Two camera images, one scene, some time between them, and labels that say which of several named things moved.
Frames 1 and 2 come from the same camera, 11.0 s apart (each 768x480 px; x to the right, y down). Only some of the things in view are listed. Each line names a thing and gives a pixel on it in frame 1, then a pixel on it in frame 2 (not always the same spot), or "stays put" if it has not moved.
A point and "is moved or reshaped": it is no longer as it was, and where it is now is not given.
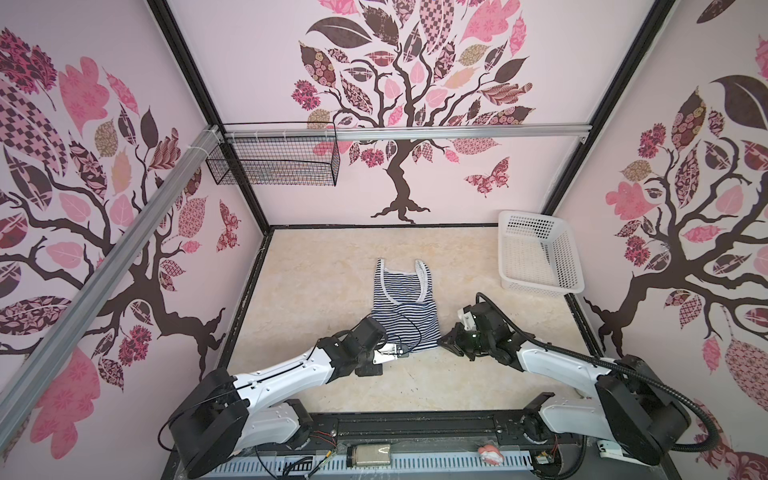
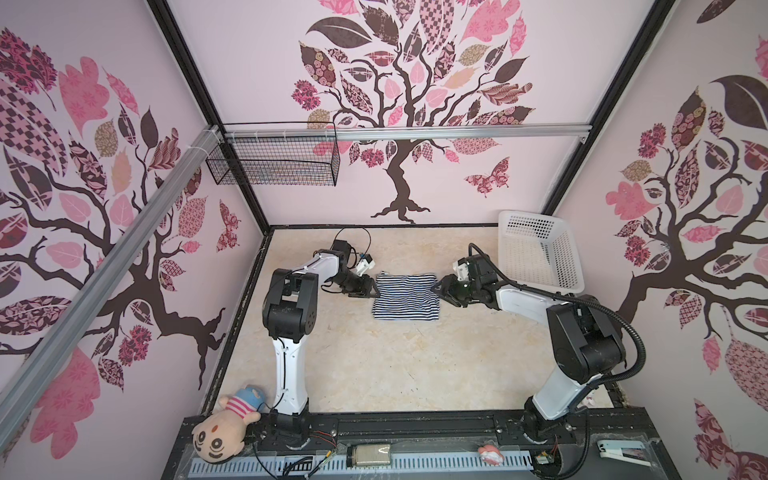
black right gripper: (454, 343) to (447, 289)
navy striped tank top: (404, 306) is moved or reshaped
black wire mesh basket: (279, 160) stays put
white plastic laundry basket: (538, 254) stays put
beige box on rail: (368, 455) stays put
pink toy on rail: (491, 454) stays put
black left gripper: (370, 371) to (362, 288)
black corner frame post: (205, 97) stays put
